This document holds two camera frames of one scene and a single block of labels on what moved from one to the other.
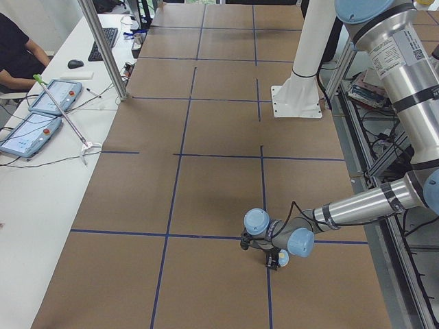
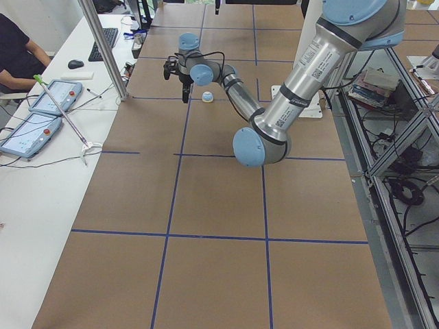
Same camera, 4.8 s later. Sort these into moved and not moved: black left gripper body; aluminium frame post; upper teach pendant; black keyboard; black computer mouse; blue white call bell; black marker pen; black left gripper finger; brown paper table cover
Moved: black left gripper body; blue white call bell; black left gripper finger
Not moved: black computer mouse; brown paper table cover; upper teach pendant; black marker pen; aluminium frame post; black keyboard
